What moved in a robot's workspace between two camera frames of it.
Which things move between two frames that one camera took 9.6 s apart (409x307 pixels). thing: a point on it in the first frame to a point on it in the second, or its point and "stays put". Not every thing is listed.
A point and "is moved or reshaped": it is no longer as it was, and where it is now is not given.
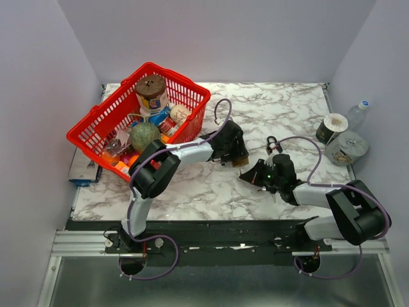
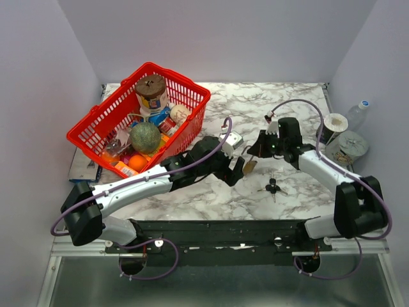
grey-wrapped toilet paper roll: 346,148 stays put
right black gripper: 254,175 to 259,148
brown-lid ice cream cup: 151,92 stays put
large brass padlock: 240,162 is moved or reshaped
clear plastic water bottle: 356,115 stays put
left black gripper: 239,151 to 231,178
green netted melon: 142,134 stays put
